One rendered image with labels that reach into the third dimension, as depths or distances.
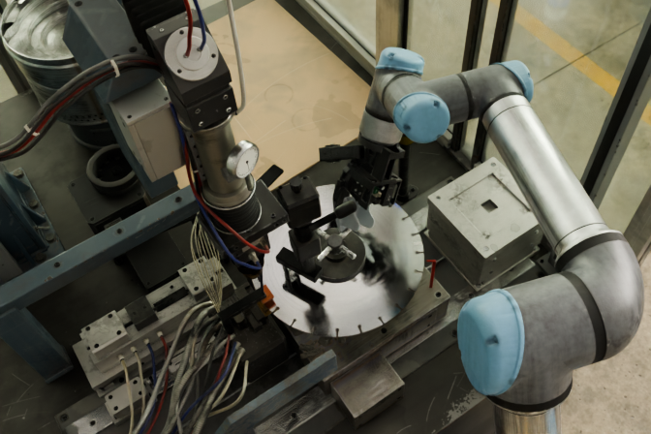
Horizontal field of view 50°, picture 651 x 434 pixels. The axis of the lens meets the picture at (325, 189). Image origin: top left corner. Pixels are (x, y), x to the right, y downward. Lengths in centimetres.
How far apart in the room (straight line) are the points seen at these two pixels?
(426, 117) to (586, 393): 143
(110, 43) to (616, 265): 67
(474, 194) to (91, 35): 86
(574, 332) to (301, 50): 130
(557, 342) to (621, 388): 149
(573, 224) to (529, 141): 14
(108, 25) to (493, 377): 63
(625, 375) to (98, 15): 189
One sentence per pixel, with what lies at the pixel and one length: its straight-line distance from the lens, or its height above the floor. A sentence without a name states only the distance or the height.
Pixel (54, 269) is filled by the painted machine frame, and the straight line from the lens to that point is 133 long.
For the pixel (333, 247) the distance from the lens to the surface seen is 129.
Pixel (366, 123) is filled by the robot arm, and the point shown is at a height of 120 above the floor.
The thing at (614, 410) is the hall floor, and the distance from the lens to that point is 233.
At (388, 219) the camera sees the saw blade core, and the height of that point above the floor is 95.
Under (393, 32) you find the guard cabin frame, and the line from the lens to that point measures 170.
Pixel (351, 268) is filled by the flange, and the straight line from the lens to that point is 131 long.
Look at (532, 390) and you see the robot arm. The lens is 90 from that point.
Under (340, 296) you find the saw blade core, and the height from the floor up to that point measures 95.
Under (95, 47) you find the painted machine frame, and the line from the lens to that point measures 93.
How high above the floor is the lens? 211
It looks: 55 degrees down
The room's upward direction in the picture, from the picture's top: 6 degrees counter-clockwise
